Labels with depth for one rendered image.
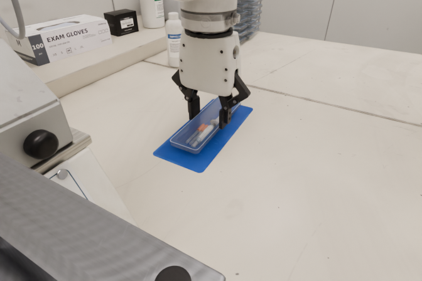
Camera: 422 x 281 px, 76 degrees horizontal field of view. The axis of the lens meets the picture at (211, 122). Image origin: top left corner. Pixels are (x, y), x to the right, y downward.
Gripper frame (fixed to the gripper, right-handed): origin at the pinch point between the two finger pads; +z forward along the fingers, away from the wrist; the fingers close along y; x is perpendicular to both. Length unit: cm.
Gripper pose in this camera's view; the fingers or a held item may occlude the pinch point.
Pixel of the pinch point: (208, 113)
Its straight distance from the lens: 50.3
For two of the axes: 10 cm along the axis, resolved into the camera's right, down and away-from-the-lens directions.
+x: -4.7, 4.9, -7.3
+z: 0.0, 8.3, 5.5
